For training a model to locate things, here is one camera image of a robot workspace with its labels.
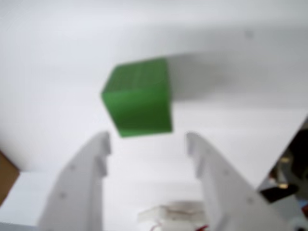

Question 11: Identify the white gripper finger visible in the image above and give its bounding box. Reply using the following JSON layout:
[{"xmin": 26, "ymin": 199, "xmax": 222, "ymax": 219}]
[
  {"xmin": 37, "ymin": 131, "xmax": 112, "ymax": 231},
  {"xmin": 185, "ymin": 131, "xmax": 296, "ymax": 231}
]

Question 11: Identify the brown cardboard box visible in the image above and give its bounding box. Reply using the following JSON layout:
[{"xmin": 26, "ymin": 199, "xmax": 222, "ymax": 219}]
[{"xmin": 0, "ymin": 149, "xmax": 21, "ymax": 207}]

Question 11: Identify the green cube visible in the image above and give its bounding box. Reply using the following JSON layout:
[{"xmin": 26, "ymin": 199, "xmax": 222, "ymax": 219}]
[{"xmin": 100, "ymin": 57, "xmax": 173, "ymax": 138}]

